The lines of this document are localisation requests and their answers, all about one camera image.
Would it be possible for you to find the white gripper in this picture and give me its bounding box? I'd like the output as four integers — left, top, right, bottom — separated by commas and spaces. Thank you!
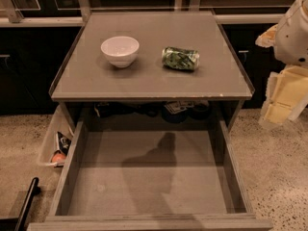
255, 0, 308, 129

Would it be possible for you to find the crushed green soda can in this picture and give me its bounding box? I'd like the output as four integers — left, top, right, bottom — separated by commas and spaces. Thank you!
162, 46, 199, 71

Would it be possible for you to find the open grey top drawer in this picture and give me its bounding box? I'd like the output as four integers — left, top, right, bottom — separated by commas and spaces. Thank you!
27, 119, 272, 231

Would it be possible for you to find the white ceramic bowl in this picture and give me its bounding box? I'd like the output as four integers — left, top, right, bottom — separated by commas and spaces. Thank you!
101, 36, 140, 68

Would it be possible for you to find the grey wooden cabinet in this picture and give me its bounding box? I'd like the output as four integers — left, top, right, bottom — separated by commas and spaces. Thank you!
50, 12, 254, 125

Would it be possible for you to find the dark snack bag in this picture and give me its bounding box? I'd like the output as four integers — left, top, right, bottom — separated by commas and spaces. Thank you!
56, 132, 71, 155

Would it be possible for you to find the orange fruit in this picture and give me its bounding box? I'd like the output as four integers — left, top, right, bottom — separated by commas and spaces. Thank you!
51, 153, 66, 163

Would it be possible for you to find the black handle bar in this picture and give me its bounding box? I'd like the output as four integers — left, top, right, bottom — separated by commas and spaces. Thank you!
0, 177, 40, 231

